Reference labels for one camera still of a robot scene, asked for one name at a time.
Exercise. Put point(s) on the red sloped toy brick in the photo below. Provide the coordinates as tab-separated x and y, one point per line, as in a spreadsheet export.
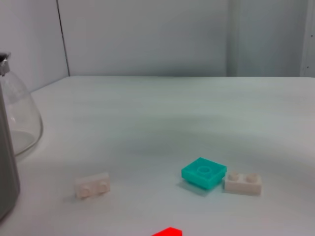
169	232

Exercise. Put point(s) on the small white toy brick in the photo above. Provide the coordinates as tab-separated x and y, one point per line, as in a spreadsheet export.
92	186

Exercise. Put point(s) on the teal square toy plate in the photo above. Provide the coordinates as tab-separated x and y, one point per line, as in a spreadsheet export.
204	174

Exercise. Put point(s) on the grey-green perforated plastic basket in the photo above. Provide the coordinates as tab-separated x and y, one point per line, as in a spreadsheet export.
7	172

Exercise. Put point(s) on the white perforated wall post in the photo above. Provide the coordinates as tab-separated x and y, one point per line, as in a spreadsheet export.
308	37

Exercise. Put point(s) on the white flat toy plate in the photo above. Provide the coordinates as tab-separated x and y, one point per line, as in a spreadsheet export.
242	184

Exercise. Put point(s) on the glass carafe black lid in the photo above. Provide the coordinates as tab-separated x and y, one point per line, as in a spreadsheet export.
19	110

